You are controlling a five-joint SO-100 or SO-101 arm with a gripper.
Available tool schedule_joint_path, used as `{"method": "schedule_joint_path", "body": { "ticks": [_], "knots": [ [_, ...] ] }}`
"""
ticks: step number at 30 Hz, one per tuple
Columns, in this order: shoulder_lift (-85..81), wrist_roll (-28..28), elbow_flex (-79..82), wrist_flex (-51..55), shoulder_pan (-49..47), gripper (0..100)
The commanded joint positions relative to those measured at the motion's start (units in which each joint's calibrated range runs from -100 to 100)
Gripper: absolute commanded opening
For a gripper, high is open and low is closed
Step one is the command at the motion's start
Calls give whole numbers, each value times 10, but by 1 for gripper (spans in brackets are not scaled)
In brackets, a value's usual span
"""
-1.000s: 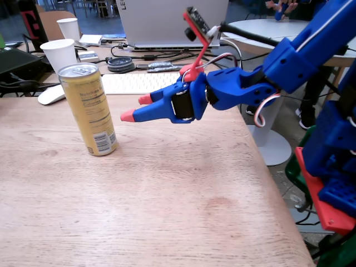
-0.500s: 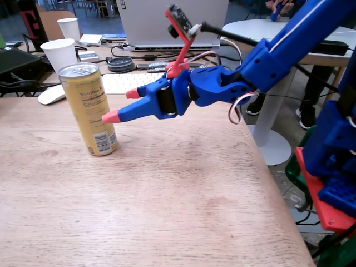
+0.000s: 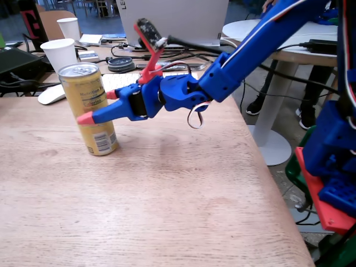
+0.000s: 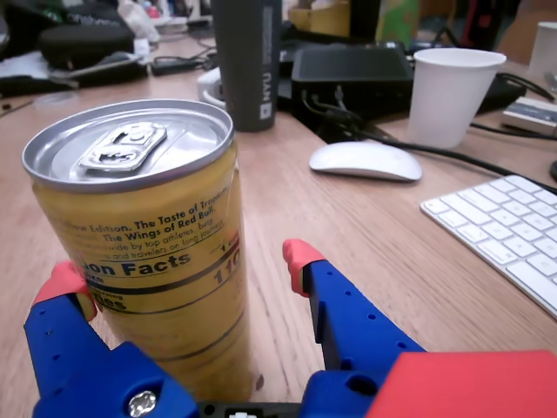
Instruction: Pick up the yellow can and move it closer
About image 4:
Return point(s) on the white paper cup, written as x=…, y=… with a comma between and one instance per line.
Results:
x=544, y=52
x=452, y=104

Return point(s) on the white computer mouse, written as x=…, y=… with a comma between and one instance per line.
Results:
x=365, y=159

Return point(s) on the white keyboard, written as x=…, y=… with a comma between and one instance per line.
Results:
x=509, y=235

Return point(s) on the black flat device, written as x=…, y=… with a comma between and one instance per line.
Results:
x=174, y=66

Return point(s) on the black flat folder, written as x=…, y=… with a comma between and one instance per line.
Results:
x=100, y=74

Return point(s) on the black stand with red letter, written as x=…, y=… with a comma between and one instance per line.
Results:
x=476, y=22

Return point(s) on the red wrist camera mount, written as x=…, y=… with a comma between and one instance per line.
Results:
x=470, y=387

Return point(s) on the green patterned object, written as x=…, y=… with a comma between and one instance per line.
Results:
x=396, y=22

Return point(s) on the clear plastic bag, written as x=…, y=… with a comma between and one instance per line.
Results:
x=137, y=22

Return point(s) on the dark grey NYU bottle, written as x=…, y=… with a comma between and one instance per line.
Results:
x=243, y=65

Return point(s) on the yellow box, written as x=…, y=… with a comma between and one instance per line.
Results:
x=322, y=19

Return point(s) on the black dock box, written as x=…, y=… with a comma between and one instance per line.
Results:
x=352, y=69

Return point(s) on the black bag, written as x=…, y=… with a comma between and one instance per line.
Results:
x=26, y=26

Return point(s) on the blue gripper finger with pink tip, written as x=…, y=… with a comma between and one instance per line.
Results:
x=348, y=318
x=87, y=374

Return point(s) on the black oval case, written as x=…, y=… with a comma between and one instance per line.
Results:
x=82, y=43

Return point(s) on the small grey white box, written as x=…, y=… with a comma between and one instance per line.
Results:
x=528, y=114

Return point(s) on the yellow energy drink can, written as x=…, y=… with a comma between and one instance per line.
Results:
x=143, y=244

